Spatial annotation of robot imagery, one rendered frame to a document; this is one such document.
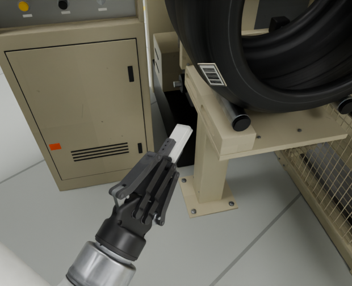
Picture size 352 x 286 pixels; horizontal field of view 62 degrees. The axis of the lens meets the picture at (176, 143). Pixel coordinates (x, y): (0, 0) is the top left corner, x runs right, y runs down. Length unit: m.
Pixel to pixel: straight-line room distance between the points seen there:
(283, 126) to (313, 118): 0.10
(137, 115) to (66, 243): 0.71
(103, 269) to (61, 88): 0.96
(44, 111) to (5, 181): 0.71
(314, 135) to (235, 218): 0.84
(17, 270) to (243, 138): 0.58
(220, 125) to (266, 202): 1.01
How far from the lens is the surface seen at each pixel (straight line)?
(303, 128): 0.88
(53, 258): 1.57
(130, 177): 0.46
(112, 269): 0.45
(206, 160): 1.33
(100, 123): 1.40
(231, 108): 0.70
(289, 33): 0.93
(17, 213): 1.78
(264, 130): 0.83
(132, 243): 0.45
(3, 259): 0.25
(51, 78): 1.28
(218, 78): 0.58
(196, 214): 1.56
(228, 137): 0.70
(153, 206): 0.48
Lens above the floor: 1.34
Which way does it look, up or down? 45 degrees down
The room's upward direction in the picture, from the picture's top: straight up
